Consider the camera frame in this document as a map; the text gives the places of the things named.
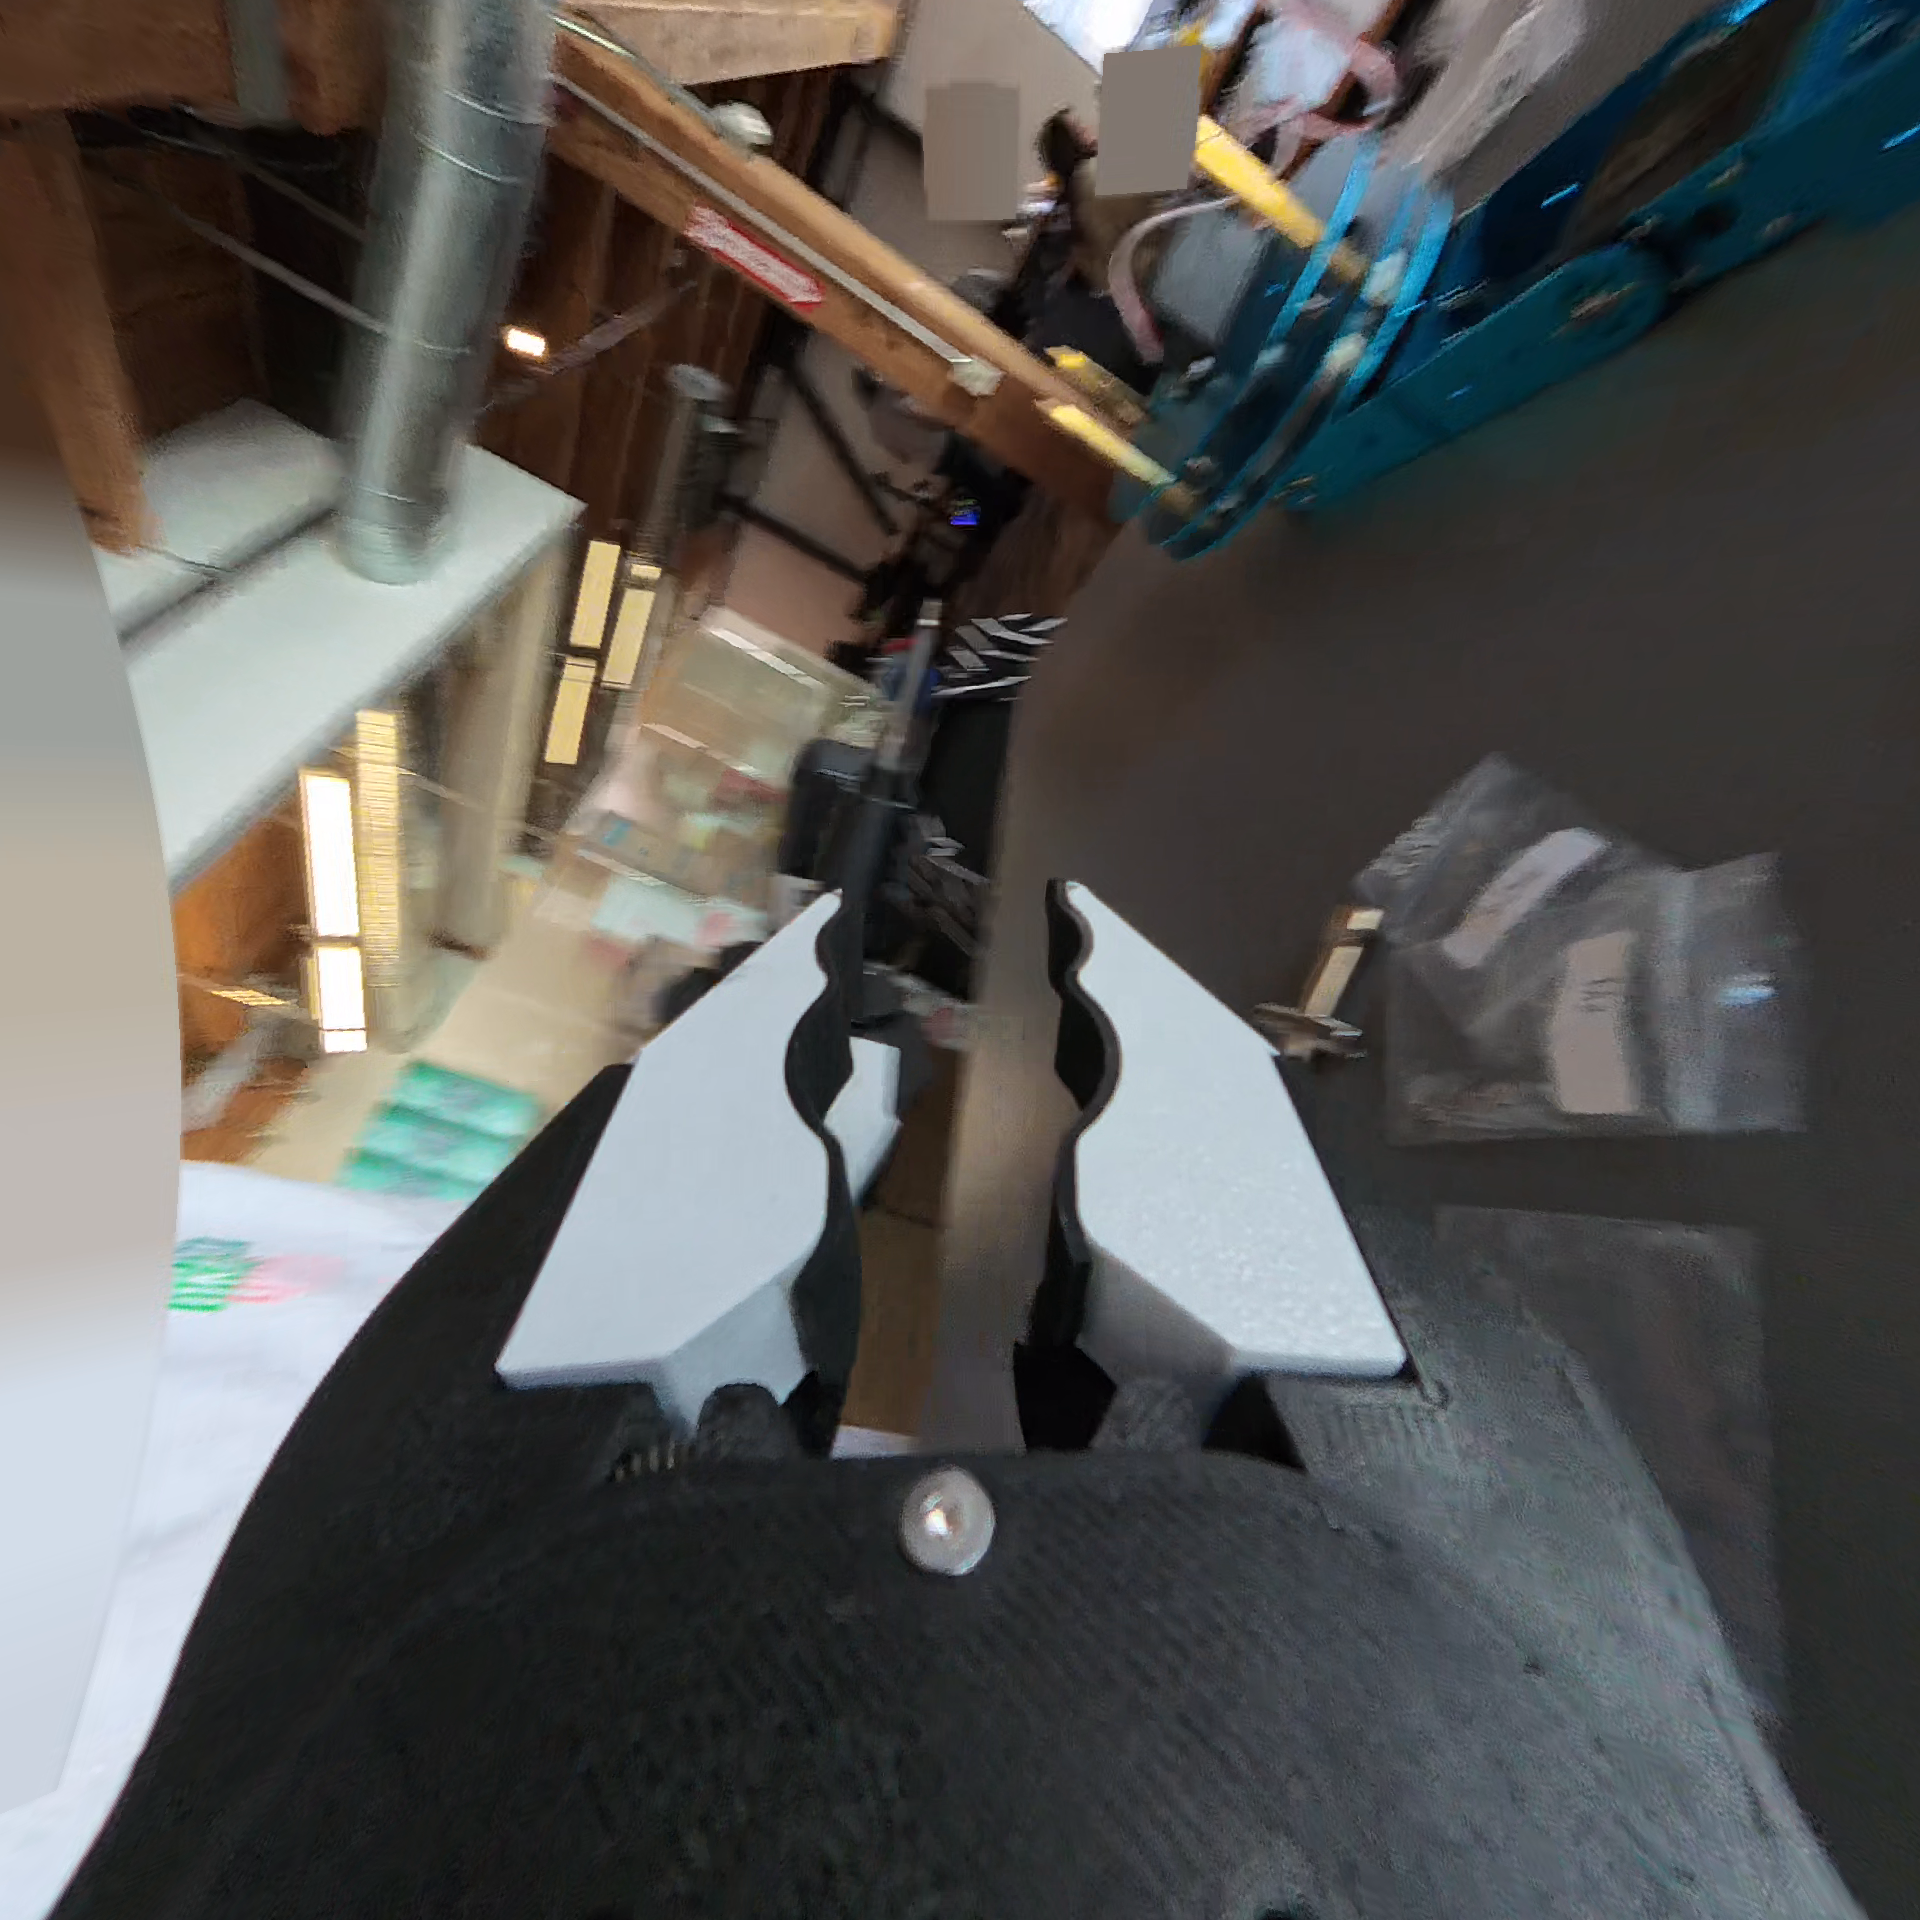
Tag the black screwdriver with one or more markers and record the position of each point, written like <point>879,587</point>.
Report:
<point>879,855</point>

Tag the teal hobby robot arm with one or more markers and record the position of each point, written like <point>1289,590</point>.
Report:
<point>1576,285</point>

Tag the wooden beam with sign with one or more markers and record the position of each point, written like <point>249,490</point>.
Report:
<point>902,301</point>

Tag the wide wooden ceiling beam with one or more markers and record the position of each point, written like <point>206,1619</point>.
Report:
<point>150,45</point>

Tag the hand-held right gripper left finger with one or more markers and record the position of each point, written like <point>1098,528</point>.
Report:
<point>676,1202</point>

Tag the red white sign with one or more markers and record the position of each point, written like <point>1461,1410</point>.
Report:
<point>758,254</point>

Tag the clear plastic parts bag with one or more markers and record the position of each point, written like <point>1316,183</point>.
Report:
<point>1652,1036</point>
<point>1501,870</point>

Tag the black white striped garment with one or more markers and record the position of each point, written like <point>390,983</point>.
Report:
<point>998,658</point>

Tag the large silver ventilation duct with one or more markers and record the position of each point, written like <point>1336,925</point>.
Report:
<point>436,270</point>

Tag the thin silver ventilation duct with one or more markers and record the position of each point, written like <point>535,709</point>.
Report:
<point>687,466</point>

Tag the metal socket wrench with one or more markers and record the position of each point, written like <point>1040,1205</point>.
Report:
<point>1319,991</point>

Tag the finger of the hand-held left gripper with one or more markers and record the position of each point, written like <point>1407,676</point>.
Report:
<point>868,1110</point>

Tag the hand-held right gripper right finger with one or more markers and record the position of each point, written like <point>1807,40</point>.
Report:
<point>1214,1202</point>

